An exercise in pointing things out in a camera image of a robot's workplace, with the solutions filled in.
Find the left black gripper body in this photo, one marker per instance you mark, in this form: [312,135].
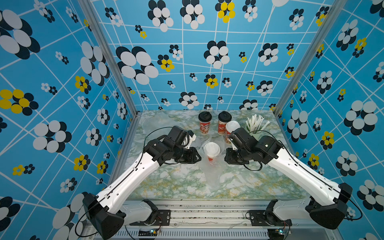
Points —
[186,155]

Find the white wrapped straws bundle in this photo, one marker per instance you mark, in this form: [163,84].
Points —
[256,124]

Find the aluminium rail frame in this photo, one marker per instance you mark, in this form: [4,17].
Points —
[216,220]

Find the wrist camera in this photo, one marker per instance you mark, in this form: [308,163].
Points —
[240,138]
[190,138]

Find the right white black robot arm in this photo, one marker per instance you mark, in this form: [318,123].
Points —
[327,202]

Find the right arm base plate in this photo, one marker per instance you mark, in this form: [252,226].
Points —
[262,219]

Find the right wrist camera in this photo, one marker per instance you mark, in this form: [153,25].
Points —
[240,138]

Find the right aluminium corner post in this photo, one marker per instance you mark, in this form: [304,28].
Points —
[334,12]

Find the left aluminium corner post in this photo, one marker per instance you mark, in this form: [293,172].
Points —
[90,15]

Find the red cup black lid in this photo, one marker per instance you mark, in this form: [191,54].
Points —
[205,121]
[224,118]

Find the clear plastic carrier bag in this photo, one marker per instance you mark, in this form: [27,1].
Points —
[212,171]

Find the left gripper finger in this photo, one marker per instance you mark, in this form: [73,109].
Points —
[194,152]
[196,159]

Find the red cup black lid right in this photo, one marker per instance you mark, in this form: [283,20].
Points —
[224,118]

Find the red cup white lid front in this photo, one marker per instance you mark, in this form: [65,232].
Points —
[212,151]

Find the red cup white lid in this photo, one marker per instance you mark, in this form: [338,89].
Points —
[230,127]
[212,151]

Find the red cup white lid rear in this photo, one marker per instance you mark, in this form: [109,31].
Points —
[230,127]

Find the aluminium corner post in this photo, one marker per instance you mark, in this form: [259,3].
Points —
[334,12]
[90,15]

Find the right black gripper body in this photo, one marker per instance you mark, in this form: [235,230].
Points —
[234,157]

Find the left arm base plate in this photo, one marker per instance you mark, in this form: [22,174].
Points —
[156,218]

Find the red cup black lid left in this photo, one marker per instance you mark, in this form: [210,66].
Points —
[205,121]

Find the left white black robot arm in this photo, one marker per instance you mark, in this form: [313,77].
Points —
[105,210]

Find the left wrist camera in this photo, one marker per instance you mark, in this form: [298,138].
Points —
[190,138]

